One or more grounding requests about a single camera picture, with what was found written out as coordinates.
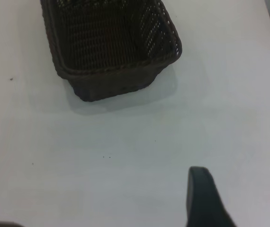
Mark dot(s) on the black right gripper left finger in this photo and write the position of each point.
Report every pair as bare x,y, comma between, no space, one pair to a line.
203,201

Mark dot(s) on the dark brown woven basket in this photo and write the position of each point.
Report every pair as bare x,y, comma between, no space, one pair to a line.
106,47

